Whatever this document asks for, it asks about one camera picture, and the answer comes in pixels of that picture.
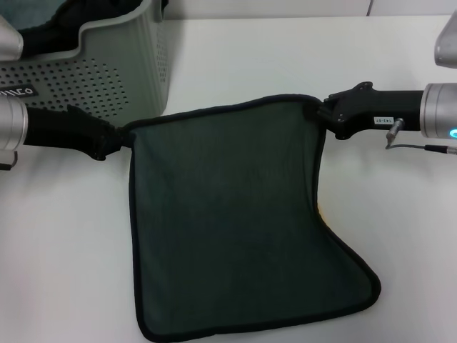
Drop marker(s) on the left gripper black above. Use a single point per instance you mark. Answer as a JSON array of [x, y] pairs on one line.
[[68, 128]]

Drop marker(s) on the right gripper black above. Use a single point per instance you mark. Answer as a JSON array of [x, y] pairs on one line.
[[378, 107]]

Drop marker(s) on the dark green towel black hem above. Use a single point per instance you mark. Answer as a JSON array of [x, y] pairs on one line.
[[232, 214]]

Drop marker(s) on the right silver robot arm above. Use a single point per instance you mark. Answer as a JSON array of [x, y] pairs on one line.
[[437, 110]]

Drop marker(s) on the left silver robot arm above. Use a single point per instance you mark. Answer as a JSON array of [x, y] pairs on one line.
[[10, 121]]

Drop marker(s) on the gray-green perforated storage box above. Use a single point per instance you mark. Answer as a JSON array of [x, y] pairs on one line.
[[107, 71]]

